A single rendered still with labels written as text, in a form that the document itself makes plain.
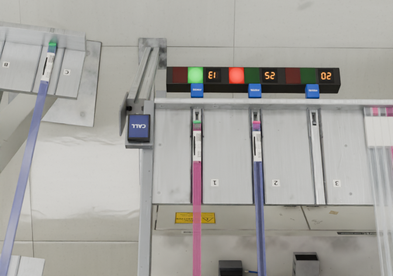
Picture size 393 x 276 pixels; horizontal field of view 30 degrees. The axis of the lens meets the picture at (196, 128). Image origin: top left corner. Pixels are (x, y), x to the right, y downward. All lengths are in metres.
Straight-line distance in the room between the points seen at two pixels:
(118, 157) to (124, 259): 0.33
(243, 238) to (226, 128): 0.31
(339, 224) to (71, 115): 0.88
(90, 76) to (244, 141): 0.85
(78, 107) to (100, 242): 0.43
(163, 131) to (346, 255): 0.52
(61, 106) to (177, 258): 0.72
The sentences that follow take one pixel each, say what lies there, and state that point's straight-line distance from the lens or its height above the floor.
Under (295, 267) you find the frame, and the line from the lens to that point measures 1.58.
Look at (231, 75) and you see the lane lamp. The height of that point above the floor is 0.66.
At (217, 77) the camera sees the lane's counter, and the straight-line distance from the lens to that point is 1.43.
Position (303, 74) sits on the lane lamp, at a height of 0.66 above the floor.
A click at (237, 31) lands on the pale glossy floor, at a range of 2.09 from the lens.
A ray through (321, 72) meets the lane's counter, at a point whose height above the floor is 0.65.
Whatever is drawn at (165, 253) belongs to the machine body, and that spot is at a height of 0.62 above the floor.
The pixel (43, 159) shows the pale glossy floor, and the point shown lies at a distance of 2.21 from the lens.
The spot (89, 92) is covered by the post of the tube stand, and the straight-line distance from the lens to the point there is 2.13.
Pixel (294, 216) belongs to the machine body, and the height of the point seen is 0.52.
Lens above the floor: 2.06
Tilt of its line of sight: 74 degrees down
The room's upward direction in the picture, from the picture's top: 179 degrees clockwise
